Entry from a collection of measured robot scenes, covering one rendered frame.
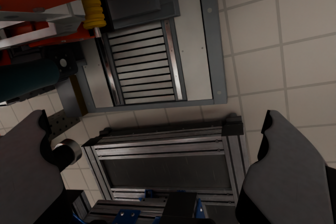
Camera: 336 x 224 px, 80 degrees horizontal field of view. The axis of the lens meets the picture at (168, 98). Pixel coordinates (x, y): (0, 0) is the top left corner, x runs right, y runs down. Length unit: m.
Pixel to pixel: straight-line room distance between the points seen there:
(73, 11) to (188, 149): 0.77
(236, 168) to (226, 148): 0.10
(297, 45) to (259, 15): 0.20
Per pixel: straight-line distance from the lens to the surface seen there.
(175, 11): 0.85
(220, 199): 1.09
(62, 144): 0.39
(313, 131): 1.18
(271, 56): 1.02
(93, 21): 0.56
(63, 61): 0.96
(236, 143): 0.90
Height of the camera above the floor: 0.99
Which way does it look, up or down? 64 degrees down
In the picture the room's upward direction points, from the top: 139 degrees counter-clockwise
